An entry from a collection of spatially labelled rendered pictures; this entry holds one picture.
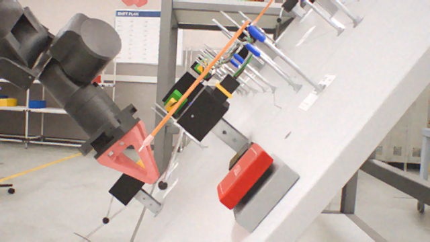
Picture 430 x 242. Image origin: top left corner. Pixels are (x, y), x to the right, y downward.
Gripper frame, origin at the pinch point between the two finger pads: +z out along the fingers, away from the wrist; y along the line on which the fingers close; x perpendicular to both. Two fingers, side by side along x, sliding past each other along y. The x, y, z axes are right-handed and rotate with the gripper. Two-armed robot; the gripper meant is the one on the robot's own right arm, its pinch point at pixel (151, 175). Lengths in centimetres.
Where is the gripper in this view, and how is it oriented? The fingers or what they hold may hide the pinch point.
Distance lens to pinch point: 65.6
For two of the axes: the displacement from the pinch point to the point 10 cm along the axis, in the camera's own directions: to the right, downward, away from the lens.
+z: 6.5, 7.5, 1.0
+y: 0.9, -2.1, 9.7
